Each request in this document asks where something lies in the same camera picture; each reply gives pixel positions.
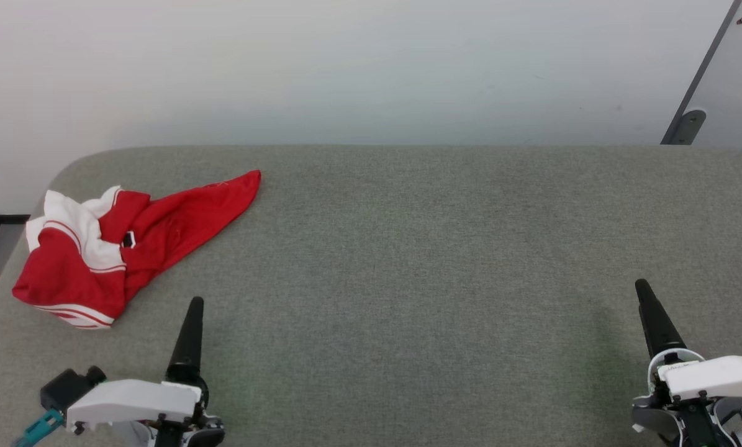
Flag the red and white shirt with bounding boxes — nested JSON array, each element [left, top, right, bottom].
[[12, 169, 263, 330]]

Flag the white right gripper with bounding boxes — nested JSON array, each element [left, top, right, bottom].
[[635, 279, 742, 403]]

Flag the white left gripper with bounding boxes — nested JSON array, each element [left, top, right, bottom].
[[66, 297, 225, 447]]

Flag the teal cable connector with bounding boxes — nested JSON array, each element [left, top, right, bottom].
[[16, 409, 64, 447]]

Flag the grey metal bracket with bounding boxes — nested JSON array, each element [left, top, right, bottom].
[[672, 109, 708, 145]]

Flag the grey metal bar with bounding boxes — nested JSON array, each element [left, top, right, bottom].
[[661, 0, 742, 145]]

